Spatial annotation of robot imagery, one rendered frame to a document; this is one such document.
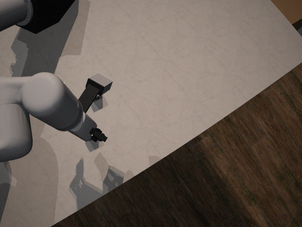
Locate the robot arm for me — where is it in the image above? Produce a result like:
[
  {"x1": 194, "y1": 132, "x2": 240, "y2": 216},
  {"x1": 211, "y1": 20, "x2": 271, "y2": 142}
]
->
[{"x1": 0, "y1": 0, "x2": 113, "y2": 162}]

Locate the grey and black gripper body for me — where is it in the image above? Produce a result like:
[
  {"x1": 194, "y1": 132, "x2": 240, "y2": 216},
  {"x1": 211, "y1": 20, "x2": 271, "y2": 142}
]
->
[{"x1": 67, "y1": 111, "x2": 97, "y2": 142}]

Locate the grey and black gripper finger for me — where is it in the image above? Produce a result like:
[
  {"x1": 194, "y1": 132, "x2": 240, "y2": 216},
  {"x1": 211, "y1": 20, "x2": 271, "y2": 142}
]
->
[{"x1": 90, "y1": 128, "x2": 107, "y2": 142}]

